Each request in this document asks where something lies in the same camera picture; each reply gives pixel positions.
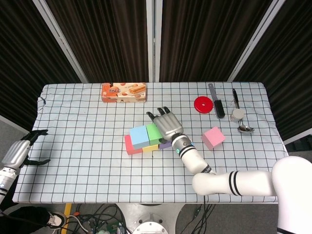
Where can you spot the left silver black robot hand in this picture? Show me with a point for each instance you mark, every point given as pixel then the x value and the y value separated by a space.
pixel 15 152

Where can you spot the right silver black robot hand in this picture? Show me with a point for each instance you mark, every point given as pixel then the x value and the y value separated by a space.
pixel 168 124

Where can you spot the green foam cube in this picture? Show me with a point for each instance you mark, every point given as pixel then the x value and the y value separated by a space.
pixel 153 134

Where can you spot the purple foam cube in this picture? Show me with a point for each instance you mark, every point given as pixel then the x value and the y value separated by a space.
pixel 165 145

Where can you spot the yellow foam cube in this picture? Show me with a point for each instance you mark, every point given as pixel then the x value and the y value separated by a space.
pixel 151 148

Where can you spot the light blue foam cube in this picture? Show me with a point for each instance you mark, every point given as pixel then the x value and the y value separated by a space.
pixel 139 136

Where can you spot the red foam cube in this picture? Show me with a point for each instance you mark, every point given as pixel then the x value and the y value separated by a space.
pixel 130 147

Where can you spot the pink foam cube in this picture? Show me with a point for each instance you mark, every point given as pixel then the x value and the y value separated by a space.
pixel 213 137

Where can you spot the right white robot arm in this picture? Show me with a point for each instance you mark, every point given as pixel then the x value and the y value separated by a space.
pixel 231 180

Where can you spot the red round disc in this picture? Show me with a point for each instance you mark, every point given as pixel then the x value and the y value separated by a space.
pixel 203 104

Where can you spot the orange wafer snack box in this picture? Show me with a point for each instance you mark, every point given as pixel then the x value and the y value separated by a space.
pixel 124 92

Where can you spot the black trouser leg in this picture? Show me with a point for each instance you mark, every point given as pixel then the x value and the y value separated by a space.
pixel 24 218

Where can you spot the small white jar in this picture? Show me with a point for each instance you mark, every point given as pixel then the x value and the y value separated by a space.
pixel 237 114

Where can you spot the black pen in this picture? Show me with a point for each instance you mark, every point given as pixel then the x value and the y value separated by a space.
pixel 235 97

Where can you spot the white black-checked tablecloth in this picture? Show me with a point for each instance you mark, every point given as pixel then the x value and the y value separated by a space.
pixel 85 180

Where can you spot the metal spoon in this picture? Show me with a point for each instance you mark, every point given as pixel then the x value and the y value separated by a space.
pixel 246 129

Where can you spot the black and white sneaker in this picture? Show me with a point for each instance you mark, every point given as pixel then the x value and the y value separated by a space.
pixel 56 219

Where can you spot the orange plug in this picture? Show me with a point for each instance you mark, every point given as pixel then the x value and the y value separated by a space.
pixel 76 214

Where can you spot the dark pleated curtain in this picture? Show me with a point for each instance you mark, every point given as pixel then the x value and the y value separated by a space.
pixel 202 36
pixel 104 36
pixel 287 61
pixel 24 61

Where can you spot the white frame post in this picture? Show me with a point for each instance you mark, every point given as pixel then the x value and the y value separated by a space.
pixel 255 41
pixel 154 36
pixel 61 41

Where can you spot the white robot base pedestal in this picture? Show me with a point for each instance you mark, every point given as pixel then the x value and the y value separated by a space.
pixel 150 219

